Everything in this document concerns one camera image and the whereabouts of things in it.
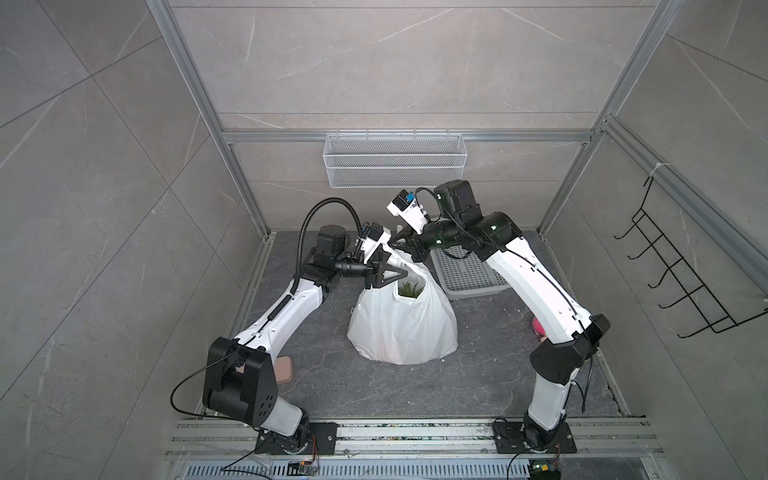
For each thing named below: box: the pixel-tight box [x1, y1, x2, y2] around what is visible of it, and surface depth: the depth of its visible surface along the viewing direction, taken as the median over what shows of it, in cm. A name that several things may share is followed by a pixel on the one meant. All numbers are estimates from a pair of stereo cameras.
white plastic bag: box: [347, 244, 459, 365], surface depth 78 cm
